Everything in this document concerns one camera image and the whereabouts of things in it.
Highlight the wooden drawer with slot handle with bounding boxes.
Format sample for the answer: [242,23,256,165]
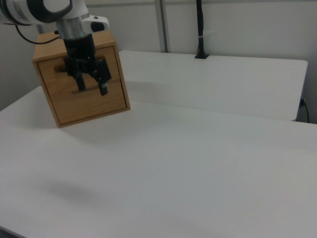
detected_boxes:
[50,78,130,125]
[36,45,124,99]

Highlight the black power cable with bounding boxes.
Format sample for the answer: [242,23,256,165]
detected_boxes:
[299,98,311,123]

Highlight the thin black cable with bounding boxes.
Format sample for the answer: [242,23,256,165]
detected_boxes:
[14,24,61,46]

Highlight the grey aluminium partition post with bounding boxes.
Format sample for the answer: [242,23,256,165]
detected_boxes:
[154,0,172,54]

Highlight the wooden drawer cabinet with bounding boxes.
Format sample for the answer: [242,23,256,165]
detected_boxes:
[32,31,131,128]

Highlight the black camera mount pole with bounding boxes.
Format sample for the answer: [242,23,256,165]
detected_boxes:
[194,0,211,60]

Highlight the white cable tie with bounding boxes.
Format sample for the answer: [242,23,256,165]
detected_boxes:
[199,29,218,40]

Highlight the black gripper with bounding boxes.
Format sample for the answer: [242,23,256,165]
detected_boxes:
[63,34,111,97]

